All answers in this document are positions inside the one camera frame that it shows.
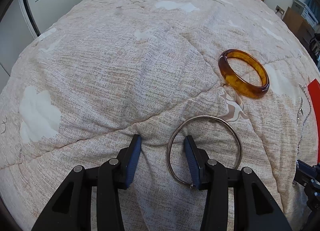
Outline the beige cloud-patterned blanket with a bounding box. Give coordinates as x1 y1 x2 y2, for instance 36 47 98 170
0 0 320 231

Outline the white printer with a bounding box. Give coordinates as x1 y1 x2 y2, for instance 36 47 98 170
301 6 319 25

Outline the red cardboard box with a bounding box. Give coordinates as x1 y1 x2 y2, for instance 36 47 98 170
308 79 320 165

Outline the wooden cabinet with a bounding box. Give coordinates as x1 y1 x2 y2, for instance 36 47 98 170
284 7 315 43

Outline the grey storage box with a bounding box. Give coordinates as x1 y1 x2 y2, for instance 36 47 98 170
291 0 304 12

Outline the white door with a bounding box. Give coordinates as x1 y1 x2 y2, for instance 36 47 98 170
0 0 38 79

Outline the thin silver bangle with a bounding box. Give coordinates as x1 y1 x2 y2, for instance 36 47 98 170
166 116 243 188

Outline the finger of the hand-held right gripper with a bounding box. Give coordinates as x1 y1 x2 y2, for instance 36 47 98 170
303 183 320 213
296 159 320 184

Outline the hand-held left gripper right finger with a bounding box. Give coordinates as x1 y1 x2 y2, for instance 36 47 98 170
183 134 293 231

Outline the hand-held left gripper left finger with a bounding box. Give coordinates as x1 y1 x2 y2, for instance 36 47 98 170
31 134 143 231

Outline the silver chain necklace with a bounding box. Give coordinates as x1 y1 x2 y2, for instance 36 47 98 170
292 83 313 187

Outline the long teal curtain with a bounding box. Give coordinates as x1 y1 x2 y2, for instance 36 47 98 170
307 0 320 15

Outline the amber bangle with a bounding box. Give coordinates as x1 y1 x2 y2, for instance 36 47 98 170
218 49 270 100

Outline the black bag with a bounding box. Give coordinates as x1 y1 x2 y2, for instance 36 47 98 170
309 33 320 64

